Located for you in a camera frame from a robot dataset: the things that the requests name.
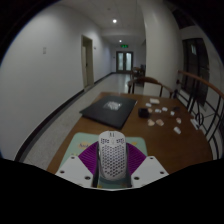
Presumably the open side doorway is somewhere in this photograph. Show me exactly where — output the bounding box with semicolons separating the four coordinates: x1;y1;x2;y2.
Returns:
81;34;95;89

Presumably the pale green printed mouse pad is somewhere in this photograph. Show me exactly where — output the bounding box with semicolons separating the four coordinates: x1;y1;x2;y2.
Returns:
59;132;149;190

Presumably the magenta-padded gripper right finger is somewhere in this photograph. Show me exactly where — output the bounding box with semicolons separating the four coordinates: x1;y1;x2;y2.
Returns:
124;143;170;189

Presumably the black closed laptop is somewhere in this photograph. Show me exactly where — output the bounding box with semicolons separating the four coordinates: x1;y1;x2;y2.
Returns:
79;95;138;130

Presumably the small black box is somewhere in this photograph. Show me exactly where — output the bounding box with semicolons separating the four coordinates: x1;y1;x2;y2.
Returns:
138;107;151;119

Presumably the glazed double door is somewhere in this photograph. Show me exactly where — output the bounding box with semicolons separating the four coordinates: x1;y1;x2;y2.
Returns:
115;50;134;74

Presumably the wooden armchair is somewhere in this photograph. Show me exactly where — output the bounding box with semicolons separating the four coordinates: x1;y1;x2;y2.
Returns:
127;76;175;98
131;66;146;79

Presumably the black railing with wooden handrail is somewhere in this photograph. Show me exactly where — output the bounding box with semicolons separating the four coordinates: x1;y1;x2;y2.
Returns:
173;69;224;161

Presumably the white perforated computer mouse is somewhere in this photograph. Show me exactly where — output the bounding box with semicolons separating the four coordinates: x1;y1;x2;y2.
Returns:
97;130;129;181

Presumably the dark framed window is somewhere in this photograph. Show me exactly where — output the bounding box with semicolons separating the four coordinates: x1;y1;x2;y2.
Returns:
181;38;210;106

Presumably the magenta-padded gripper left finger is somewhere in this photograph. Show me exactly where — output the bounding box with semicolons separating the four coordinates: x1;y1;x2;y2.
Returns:
54;141;101;189

